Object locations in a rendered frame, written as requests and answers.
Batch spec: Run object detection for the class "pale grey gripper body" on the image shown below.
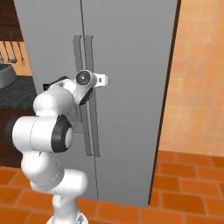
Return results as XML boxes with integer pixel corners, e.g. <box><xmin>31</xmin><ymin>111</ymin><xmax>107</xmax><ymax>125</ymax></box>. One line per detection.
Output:
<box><xmin>71</xmin><ymin>120</ymin><xmax>86</xmax><ymax>135</ymax></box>

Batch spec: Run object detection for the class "grey fridge door, wide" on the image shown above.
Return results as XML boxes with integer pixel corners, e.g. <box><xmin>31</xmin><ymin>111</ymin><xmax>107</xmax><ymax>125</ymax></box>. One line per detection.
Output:
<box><xmin>80</xmin><ymin>0</ymin><xmax>179</xmax><ymax>208</ymax></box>

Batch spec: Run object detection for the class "grey fridge door, narrow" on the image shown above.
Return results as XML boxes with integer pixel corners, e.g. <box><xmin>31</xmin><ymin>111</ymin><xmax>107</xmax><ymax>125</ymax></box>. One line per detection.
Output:
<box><xmin>12</xmin><ymin>0</ymin><xmax>99</xmax><ymax>202</ymax></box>

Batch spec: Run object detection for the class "dark brown fridge side panel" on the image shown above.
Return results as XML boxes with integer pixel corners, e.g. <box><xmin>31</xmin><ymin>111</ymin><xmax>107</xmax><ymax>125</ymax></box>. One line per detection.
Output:
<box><xmin>147</xmin><ymin>0</ymin><xmax>183</xmax><ymax>207</ymax></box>

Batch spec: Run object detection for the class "dark brown base cupboard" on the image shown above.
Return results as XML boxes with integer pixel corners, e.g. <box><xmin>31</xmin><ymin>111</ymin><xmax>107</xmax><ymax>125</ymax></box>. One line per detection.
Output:
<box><xmin>0</xmin><ymin>108</ymin><xmax>37</xmax><ymax>169</ymax></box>

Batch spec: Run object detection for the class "dark grey small appliance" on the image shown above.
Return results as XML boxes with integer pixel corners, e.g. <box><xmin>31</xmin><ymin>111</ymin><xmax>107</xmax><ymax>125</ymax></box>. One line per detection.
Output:
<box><xmin>0</xmin><ymin>64</ymin><xmax>17</xmax><ymax>89</ymax></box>

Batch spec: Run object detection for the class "hanging grey fork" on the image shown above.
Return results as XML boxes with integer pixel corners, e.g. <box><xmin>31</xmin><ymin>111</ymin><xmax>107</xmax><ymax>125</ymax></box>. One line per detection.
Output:
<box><xmin>17</xmin><ymin>40</ymin><xmax>25</xmax><ymax>66</ymax></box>

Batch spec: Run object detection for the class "hanging grey ladle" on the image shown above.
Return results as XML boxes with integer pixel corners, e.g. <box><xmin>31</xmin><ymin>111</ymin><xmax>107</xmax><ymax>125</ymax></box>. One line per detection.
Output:
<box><xmin>10</xmin><ymin>40</ymin><xmax>18</xmax><ymax>64</ymax></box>

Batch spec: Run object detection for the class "hanging grey spoon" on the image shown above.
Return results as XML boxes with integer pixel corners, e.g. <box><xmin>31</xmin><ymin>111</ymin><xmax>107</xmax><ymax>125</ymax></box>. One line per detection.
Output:
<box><xmin>3</xmin><ymin>40</ymin><xmax>11</xmax><ymax>63</ymax></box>

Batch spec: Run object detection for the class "grey fridge door handle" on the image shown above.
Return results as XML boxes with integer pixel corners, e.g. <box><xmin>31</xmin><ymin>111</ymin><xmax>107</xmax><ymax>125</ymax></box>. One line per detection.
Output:
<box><xmin>72</xmin><ymin>35</ymin><xmax>93</xmax><ymax>157</ymax></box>
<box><xmin>84</xmin><ymin>35</ymin><xmax>102</xmax><ymax>158</ymax></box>

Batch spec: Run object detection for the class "dark brown wall cupboard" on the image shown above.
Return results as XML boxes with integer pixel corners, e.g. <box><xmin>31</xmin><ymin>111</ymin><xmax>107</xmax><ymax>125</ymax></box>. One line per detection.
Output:
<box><xmin>0</xmin><ymin>0</ymin><xmax>25</xmax><ymax>42</ymax></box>

